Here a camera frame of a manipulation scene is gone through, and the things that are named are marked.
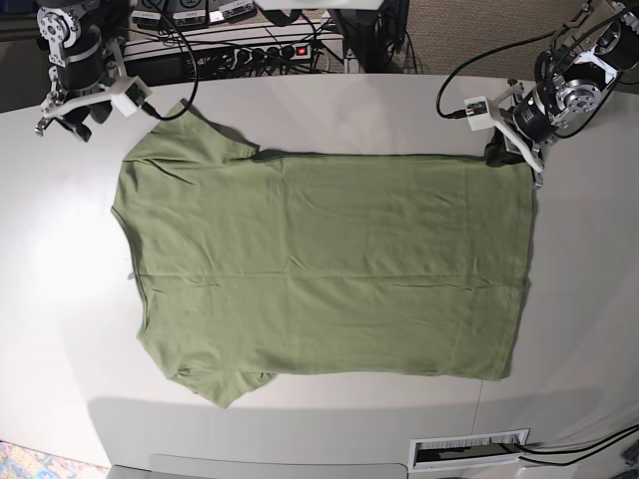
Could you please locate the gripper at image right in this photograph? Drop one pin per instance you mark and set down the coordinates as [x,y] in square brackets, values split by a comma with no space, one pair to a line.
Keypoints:
[521,133]

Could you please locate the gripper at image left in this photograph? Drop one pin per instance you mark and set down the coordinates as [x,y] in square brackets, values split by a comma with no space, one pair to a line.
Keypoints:
[82,72]

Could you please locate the green T-shirt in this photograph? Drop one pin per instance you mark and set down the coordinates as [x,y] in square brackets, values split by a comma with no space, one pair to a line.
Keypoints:
[251,265]

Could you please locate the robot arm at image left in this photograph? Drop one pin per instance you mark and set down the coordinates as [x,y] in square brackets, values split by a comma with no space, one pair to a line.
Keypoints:
[370,49]

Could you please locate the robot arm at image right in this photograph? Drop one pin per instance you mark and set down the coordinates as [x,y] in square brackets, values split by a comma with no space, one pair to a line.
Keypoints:
[574,77]

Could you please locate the white power strip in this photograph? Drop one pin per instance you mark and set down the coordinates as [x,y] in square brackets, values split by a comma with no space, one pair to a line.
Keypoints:
[263,54]

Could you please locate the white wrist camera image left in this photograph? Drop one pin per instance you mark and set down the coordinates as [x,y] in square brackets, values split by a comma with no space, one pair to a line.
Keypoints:
[128,95]

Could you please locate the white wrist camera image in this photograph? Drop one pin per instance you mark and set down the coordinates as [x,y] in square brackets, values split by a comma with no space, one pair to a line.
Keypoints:
[128,95]
[478,113]

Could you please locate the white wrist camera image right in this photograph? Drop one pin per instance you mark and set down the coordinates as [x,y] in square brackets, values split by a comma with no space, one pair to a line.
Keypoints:
[478,113]

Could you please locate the black camera cable image left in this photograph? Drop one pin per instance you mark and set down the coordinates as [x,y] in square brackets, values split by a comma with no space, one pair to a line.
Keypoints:
[165,60]

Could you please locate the table cable grommet slot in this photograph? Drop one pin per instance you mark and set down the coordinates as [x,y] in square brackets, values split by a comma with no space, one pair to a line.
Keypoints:
[463,452]

